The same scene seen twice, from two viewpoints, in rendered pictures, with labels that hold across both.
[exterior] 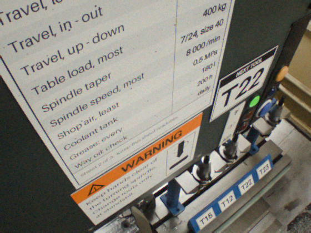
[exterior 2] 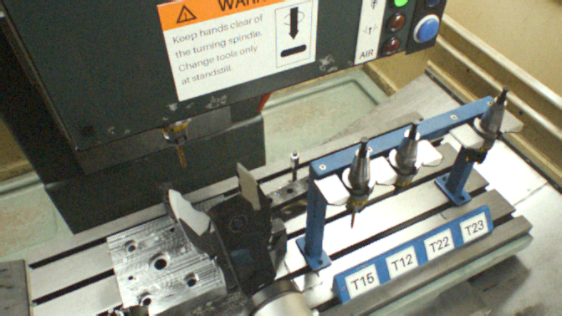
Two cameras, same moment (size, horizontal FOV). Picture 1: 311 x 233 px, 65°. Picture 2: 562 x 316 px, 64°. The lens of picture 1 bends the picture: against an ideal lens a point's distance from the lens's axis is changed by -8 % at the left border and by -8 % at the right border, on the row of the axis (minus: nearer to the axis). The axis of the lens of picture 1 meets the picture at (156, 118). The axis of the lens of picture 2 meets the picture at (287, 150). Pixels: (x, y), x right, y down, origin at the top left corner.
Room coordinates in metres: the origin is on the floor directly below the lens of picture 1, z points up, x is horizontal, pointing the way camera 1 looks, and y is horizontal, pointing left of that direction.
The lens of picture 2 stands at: (-0.24, -0.09, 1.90)
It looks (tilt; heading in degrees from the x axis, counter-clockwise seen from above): 47 degrees down; 9
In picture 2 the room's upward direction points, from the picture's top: straight up
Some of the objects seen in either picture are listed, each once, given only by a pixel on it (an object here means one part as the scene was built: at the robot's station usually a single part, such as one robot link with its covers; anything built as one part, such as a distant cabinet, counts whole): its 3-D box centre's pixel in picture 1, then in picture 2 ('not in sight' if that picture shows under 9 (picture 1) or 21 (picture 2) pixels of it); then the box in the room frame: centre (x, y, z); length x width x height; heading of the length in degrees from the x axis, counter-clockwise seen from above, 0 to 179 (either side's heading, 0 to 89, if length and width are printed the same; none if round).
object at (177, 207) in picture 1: (174, 190); (315, 218); (0.34, -0.06, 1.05); 0.10 x 0.05 x 0.30; 35
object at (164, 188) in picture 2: not in sight; (171, 205); (0.37, 0.31, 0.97); 0.13 x 0.03 x 0.15; 35
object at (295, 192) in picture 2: not in sight; (299, 193); (0.49, 0.00, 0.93); 0.26 x 0.05 x 0.06; 130
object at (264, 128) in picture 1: (262, 126); (467, 137); (0.48, -0.36, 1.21); 0.07 x 0.05 x 0.01; 35
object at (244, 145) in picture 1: (240, 143); (426, 154); (0.42, -0.27, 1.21); 0.07 x 0.05 x 0.01; 35
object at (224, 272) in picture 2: not in sight; (251, 268); (0.02, 0.00, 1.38); 0.12 x 0.08 x 0.09; 38
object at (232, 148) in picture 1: (232, 145); (408, 146); (0.39, -0.22, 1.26); 0.04 x 0.04 x 0.07
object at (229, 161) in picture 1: (229, 152); (404, 162); (0.39, -0.22, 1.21); 0.06 x 0.06 x 0.03
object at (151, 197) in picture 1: (138, 206); (258, 240); (0.30, 0.07, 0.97); 0.13 x 0.03 x 0.15; 125
